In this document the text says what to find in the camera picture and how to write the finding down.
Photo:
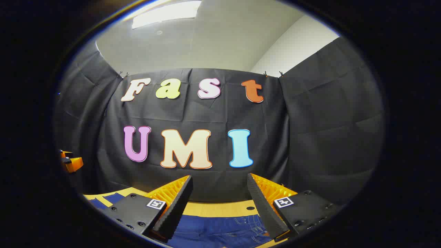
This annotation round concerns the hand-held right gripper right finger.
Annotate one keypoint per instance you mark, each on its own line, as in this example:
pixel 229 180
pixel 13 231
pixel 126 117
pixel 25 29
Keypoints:
pixel 263 206

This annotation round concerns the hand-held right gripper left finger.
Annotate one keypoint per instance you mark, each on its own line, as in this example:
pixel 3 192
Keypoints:
pixel 177 206

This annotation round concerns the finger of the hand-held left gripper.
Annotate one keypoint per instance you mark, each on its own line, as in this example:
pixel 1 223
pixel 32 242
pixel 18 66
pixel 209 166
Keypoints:
pixel 73 163

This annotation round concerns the blue denim jeans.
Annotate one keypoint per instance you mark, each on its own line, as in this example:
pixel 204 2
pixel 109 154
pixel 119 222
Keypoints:
pixel 213 230

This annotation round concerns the black backdrop cloth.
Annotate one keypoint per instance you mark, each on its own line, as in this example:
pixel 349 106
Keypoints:
pixel 310 137

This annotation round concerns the ceiling light panel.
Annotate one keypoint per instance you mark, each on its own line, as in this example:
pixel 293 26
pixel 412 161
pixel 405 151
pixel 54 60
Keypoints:
pixel 165 13

